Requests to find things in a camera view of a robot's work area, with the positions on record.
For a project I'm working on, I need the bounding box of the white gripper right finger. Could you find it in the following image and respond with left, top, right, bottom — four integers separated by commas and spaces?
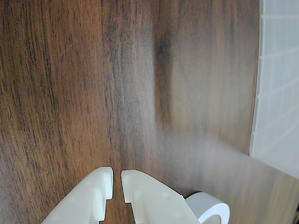
121, 169, 200, 224

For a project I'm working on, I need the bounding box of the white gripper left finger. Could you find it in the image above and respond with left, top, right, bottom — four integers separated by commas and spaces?
41, 166, 114, 224

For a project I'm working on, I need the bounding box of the clear plastic storage box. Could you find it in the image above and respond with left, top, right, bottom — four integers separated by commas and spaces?
249, 0, 299, 180

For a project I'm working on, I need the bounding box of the white tape roll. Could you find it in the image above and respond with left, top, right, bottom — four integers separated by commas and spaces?
184, 191, 231, 224

